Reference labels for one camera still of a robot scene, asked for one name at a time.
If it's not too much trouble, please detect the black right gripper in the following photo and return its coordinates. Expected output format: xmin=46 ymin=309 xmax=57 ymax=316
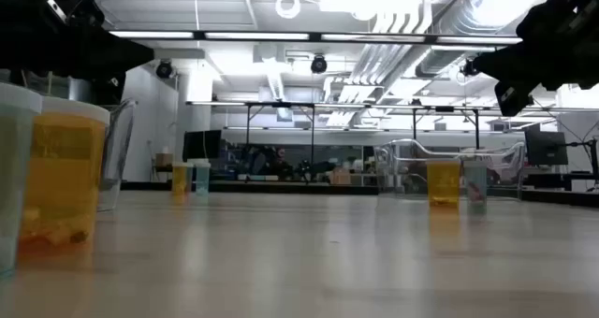
xmin=472 ymin=8 xmax=599 ymax=117

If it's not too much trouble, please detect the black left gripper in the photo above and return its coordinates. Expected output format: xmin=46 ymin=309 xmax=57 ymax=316
xmin=0 ymin=26 xmax=155 ymax=106

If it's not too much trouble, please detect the orange pill bottle white cap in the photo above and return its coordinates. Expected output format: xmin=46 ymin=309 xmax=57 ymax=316
xmin=171 ymin=162 xmax=194 ymax=196
xmin=426 ymin=157 xmax=462 ymax=210
xmin=17 ymin=95 xmax=111 ymax=258

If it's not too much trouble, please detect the black monitor on arm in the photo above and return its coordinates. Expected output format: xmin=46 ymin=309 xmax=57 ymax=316
xmin=523 ymin=129 xmax=570 ymax=167

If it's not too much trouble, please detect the clear plastic bin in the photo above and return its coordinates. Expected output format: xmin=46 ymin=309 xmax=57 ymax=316
xmin=95 ymin=97 xmax=139 ymax=212
xmin=373 ymin=138 xmax=527 ymax=201

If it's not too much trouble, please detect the black ceiling spotlight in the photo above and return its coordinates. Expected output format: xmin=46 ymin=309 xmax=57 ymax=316
xmin=154 ymin=59 xmax=175 ymax=80
xmin=310 ymin=54 xmax=329 ymax=75

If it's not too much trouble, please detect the long ceiling light strip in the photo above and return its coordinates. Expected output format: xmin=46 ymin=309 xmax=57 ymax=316
xmin=108 ymin=30 xmax=523 ymax=45

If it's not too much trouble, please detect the black computer monitor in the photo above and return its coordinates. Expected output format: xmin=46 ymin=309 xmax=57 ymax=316
xmin=182 ymin=129 xmax=223 ymax=163

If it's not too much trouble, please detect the white ring lamp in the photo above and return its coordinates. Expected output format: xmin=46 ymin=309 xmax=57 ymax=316
xmin=274 ymin=0 xmax=301 ymax=20

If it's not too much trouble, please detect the black metal table frame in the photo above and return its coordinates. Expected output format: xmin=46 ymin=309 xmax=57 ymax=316
xmin=120 ymin=181 xmax=599 ymax=210

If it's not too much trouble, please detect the distant black workstation frame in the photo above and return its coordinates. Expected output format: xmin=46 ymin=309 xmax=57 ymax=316
xmin=242 ymin=101 xmax=482 ymax=167

